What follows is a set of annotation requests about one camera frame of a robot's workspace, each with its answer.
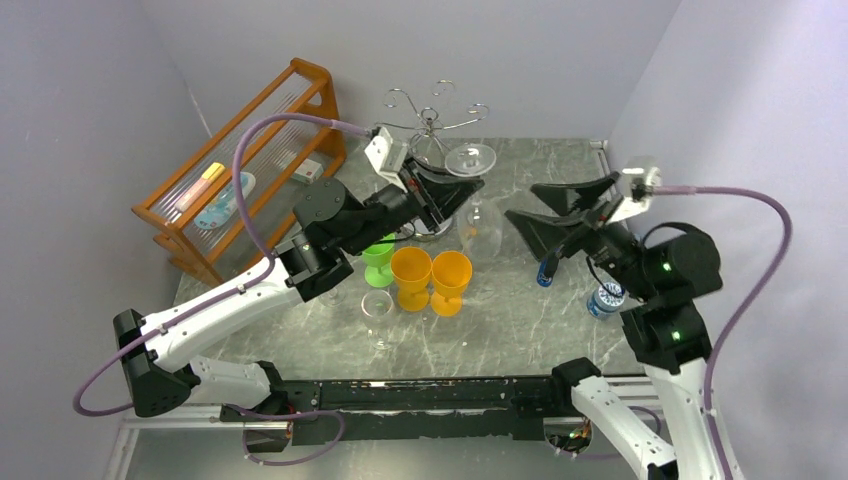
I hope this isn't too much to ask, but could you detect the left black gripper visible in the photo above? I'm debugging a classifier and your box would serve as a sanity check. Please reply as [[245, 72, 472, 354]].
[[346, 158, 488, 261]]

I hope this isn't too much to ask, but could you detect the clear wine glass handled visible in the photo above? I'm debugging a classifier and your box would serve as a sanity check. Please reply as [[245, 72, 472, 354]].
[[444, 143, 504, 262]]

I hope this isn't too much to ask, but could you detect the orange goblet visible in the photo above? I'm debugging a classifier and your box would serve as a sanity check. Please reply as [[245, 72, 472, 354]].
[[431, 251, 473, 317], [390, 247, 432, 312]]

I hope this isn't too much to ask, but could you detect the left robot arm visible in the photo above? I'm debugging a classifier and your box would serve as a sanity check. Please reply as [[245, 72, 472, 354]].
[[113, 157, 484, 420]]

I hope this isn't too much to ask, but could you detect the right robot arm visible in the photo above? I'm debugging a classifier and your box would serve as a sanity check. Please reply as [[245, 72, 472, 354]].
[[506, 168, 740, 479]]

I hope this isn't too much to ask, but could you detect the clear wine glass front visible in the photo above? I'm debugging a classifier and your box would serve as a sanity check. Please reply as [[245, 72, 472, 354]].
[[361, 289, 396, 350]]

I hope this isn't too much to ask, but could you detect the clear wine glass left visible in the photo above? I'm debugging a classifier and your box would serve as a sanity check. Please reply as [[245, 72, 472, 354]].
[[318, 285, 348, 307]]

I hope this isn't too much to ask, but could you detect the orange wooden shelf rack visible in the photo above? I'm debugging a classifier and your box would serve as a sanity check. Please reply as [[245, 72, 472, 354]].
[[132, 58, 347, 286]]

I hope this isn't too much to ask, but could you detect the green plastic goblet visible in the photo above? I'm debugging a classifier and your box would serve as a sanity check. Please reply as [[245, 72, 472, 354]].
[[362, 233, 396, 289]]

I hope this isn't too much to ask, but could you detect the blue white bottle cap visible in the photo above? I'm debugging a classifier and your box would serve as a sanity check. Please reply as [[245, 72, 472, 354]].
[[586, 282, 626, 319]]

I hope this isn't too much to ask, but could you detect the small white red box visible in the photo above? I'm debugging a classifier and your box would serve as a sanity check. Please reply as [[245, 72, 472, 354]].
[[291, 158, 324, 185]]

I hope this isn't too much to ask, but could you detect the yellow pink highlighter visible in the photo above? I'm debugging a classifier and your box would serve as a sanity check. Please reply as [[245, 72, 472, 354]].
[[174, 162, 225, 213]]

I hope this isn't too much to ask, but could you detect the silver wire glass rack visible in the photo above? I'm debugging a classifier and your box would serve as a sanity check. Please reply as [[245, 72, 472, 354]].
[[377, 88, 490, 243]]

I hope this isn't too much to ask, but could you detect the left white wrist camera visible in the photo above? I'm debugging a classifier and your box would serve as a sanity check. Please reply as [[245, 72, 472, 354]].
[[364, 127, 408, 181]]

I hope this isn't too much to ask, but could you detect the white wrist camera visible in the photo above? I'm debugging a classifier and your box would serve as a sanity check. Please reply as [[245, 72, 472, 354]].
[[609, 155, 662, 223], [364, 127, 408, 181]]

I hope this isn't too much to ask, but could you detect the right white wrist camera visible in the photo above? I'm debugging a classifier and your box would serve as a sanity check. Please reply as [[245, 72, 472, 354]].
[[609, 155, 662, 223]]

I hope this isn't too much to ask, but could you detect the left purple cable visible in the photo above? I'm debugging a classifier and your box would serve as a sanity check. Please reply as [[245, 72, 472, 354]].
[[72, 112, 374, 418]]

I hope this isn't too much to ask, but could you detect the black base frame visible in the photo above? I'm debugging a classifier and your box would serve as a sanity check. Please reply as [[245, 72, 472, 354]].
[[217, 375, 580, 446]]

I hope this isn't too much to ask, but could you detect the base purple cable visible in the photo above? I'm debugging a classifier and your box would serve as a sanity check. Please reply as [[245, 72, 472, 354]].
[[225, 405, 347, 467]]

